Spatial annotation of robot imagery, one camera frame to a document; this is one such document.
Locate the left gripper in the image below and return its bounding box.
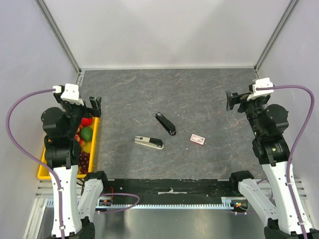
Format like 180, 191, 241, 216
54, 92, 101, 136

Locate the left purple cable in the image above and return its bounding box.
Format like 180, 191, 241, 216
5, 89, 66, 239

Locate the peach fruit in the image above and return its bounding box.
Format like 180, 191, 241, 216
74, 125, 85, 146

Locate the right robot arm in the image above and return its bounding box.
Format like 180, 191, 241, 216
226, 91, 319, 239

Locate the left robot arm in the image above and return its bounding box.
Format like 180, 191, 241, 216
41, 93, 110, 239

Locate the yellow plastic bin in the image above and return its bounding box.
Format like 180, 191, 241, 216
37, 118, 99, 180

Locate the red apple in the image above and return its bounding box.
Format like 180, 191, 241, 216
80, 118, 93, 127

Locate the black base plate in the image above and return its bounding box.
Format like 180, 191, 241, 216
105, 179, 243, 197

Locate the green avocado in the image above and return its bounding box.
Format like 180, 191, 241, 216
80, 126, 93, 142

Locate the purple grape bunch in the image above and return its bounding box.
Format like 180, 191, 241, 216
79, 151, 90, 174

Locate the silver and black stapler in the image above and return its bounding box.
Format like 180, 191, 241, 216
134, 136, 164, 150

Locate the grey cable duct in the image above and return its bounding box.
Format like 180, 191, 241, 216
46, 196, 247, 209

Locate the red white staple box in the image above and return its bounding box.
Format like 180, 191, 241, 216
190, 134, 205, 145

